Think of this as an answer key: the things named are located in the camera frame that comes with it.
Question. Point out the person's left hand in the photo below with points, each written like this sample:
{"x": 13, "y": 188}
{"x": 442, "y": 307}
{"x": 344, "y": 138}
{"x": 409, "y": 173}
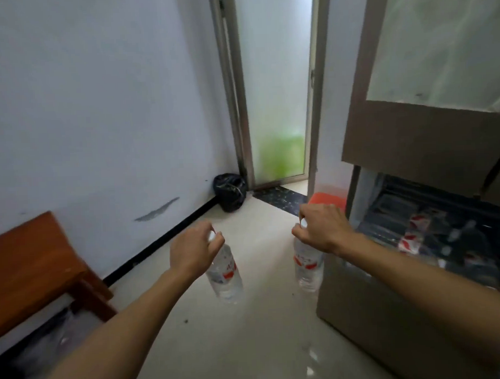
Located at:
{"x": 193, "y": 255}

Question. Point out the person's right hand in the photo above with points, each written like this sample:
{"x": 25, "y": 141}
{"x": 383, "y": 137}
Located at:
{"x": 325, "y": 229}

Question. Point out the clear water bottle red label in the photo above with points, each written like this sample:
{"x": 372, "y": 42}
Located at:
{"x": 308, "y": 275}
{"x": 226, "y": 282}

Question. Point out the pile of water bottles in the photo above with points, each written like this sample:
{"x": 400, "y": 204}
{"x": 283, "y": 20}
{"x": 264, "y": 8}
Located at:
{"x": 411, "y": 243}

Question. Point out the beige refrigerator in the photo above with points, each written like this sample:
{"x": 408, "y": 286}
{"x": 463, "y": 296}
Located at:
{"x": 382, "y": 334}

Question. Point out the clear fridge drawer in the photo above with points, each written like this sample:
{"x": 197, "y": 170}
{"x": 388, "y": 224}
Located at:
{"x": 461, "y": 270}

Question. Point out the person's right forearm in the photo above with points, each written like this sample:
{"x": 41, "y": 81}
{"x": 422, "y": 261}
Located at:
{"x": 425, "y": 287}

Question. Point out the person's left forearm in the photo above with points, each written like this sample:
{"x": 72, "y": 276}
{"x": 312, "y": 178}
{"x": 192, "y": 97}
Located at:
{"x": 128, "y": 330}

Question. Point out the orange plastic stool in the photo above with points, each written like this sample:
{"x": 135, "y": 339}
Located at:
{"x": 328, "y": 200}

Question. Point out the black trash bag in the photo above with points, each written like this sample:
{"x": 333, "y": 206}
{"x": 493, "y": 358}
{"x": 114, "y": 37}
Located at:
{"x": 230, "y": 192}

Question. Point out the frosted glass door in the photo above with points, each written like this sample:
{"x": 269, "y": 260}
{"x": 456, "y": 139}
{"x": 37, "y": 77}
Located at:
{"x": 274, "y": 72}
{"x": 322, "y": 70}

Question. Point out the clear plastic wrap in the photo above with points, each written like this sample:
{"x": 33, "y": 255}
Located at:
{"x": 59, "y": 341}

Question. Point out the orange wooden table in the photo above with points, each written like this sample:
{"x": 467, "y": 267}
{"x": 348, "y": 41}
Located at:
{"x": 31, "y": 260}

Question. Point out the wide paper sheet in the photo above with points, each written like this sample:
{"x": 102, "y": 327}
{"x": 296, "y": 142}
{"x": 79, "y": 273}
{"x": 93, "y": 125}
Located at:
{"x": 433, "y": 46}

